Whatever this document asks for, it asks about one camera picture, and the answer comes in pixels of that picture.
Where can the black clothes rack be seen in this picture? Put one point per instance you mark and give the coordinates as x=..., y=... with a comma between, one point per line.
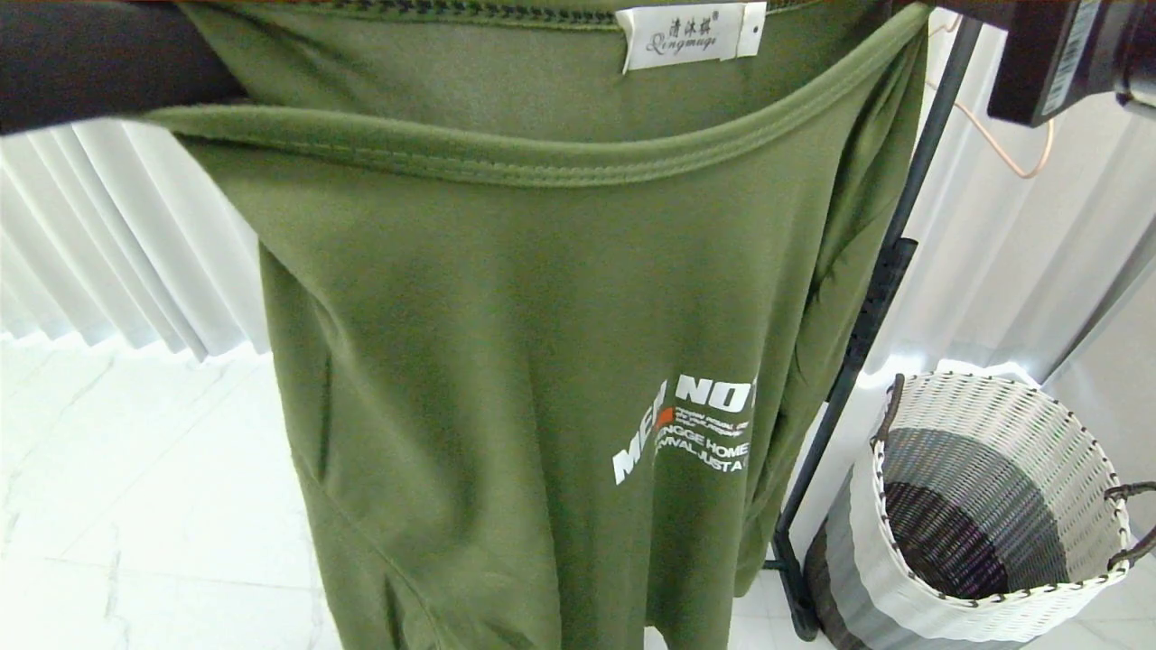
x=880, y=298

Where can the pink clothes hanger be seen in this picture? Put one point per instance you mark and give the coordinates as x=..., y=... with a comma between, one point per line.
x=1025, y=174

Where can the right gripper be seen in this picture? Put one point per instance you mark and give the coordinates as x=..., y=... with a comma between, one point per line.
x=1030, y=54

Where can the white laundry basket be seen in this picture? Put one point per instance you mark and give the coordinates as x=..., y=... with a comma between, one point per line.
x=993, y=406

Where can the green garment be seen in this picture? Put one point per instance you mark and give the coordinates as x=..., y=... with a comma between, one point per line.
x=497, y=316

